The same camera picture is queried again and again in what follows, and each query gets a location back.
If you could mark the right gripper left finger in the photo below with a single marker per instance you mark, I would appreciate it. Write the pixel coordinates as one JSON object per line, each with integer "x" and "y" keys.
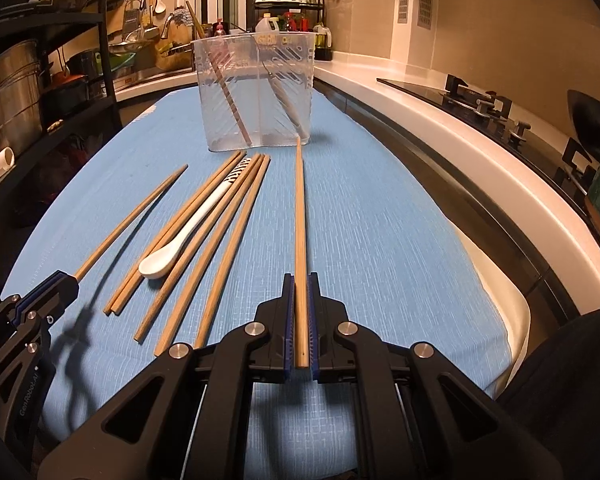
{"x": 186, "y": 414}

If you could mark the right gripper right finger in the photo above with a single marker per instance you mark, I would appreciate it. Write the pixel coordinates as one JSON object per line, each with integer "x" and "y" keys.
{"x": 417, "y": 415}

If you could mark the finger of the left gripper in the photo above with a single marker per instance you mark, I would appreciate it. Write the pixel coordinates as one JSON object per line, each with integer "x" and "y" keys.
{"x": 49, "y": 299}
{"x": 27, "y": 345}

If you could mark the white ceramic spoon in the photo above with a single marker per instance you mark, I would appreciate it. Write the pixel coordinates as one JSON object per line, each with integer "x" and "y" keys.
{"x": 160, "y": 262}

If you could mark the chrome kitchen faucet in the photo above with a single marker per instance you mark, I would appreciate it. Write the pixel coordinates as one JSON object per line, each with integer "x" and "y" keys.
{"x": 177, "y": 33}

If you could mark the blue table cloth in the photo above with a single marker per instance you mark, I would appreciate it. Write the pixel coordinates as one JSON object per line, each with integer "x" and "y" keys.
{"x": 376, "y": 240}

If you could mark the stacked steel pots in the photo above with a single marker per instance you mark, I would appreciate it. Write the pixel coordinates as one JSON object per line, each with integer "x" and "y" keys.
{"x": 20, "y": 94}

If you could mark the orange pot lid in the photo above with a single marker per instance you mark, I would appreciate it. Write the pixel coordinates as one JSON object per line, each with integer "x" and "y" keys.
{"x": 62, "y": 79}

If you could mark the black storage shelf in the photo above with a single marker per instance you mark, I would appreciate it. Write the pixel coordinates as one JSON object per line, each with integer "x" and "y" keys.
{"x": 51, "y": 31}

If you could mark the wooden cutting board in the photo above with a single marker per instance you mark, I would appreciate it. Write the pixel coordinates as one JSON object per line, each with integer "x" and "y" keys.
{"x": 182, "y": 61}

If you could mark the metal box grater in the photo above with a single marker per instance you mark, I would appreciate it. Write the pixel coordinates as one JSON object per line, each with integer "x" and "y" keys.
{"x": 132, "y": 29}

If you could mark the black gas stove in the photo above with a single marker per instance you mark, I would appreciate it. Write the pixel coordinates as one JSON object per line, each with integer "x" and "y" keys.
{"x": 569, "y": 168}

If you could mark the clear plastic utensil holder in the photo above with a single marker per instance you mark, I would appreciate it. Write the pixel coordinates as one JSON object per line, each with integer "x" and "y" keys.
{"x": 290, "y": 56}

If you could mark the black wok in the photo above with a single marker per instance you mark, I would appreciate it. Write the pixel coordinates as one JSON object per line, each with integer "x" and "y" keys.
{"x": 584, "y": 113}

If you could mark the yellow oil jug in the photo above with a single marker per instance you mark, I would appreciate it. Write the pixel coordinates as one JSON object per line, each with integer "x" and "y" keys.
{"x": 267, "y": 23}

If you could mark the black condiment rack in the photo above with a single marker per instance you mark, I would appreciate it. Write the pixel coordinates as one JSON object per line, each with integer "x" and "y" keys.
{"x": 299, "y": 16}

